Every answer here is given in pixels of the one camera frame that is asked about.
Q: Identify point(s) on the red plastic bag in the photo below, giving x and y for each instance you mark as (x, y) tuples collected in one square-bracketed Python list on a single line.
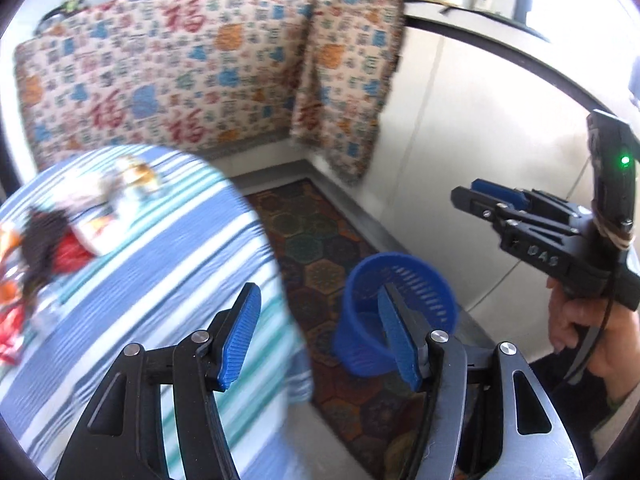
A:
[(70, 256)]

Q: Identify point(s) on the person's right hand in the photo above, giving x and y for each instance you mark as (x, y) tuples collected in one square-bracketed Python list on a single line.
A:
[(567, 317)]

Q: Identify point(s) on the white red wrapper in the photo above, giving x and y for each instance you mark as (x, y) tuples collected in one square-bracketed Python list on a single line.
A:
[(97, 222)]

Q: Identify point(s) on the white kitchen cabinet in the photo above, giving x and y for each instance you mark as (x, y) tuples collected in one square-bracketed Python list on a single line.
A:
[(475, 135)]

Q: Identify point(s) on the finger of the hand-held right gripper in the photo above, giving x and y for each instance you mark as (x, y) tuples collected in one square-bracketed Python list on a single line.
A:
[(477, 202), (502, 192)]

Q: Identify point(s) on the hexagon patterned rug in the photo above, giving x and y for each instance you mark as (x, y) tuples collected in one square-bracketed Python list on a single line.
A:
[(310, 250)]

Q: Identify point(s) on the small green yellow figurine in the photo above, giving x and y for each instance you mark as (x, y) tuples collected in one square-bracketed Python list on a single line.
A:
[(71, 2)]

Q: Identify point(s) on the person's right forearm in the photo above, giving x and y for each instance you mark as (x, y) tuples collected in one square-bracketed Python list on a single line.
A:
[(625, 410)]

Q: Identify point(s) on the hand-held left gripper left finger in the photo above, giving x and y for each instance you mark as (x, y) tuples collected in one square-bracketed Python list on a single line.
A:
[(240, 335)]

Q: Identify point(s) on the orange red wrapper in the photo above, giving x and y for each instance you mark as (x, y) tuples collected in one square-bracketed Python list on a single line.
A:
[(9, 320)]

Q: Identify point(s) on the striped tablecloth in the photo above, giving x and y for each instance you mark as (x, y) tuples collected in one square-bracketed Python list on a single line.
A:
[(175, 260)]

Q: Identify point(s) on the small printed blanket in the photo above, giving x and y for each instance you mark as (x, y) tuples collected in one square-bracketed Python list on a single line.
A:
[(345, 85)]

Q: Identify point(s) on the white yellow snack bag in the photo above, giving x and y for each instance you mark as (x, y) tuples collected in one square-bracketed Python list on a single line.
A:
[(132, 174)]

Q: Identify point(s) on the dark crumpled bag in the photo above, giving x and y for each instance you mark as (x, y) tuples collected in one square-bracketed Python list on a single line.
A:
[(39, 242)]

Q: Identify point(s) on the large printed blanket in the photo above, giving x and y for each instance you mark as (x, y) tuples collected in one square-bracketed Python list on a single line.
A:
[(175, 85)]

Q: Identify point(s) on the blue plastic wastebasket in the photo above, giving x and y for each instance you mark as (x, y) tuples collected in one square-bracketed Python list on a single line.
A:
[(355, 340)]

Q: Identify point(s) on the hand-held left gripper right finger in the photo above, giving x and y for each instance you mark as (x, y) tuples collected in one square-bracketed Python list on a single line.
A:
[(400, 340)]

